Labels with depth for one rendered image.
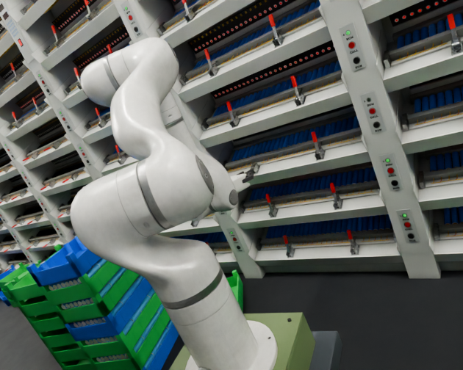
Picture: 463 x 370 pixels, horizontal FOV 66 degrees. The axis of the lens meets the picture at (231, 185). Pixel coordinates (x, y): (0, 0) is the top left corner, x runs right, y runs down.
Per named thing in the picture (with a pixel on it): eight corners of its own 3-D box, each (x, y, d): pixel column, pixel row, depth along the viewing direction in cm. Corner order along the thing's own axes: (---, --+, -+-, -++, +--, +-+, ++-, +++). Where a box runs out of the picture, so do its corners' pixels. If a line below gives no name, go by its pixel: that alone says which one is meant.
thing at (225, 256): (242, 266, 165) (225, 250, 158) (156, 268, 202) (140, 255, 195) (254, 230, 177) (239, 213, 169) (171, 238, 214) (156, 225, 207)
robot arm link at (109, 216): (223, 292, 58) (158, 160, 51) (120, 332, 59) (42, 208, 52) (222, 255, 69) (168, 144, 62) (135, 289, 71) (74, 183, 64)
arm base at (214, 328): (245, 421, 57) (197, 333, 51) (167, 390, 69) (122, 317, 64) (293, 330, 70) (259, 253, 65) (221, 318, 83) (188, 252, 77)
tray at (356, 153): (372, 161, 112) (361, 139, 107) (224, 190, 149) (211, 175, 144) (377, 119, 123) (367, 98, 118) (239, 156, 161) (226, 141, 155)
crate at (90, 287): (95, 296, 114) (82, 276, 112) (51, 306, 122) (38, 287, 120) (140, 245, 141) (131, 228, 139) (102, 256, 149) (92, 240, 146)
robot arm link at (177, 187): (140, 255, 60) (229, 220, 59) (98, 221, 51) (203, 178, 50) (123, 86, 92) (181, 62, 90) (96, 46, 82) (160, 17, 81)
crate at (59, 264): (82, 276, 112) (69, 255, 110) (38, 287, 120) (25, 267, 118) (131, 228, 139) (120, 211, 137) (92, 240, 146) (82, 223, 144)
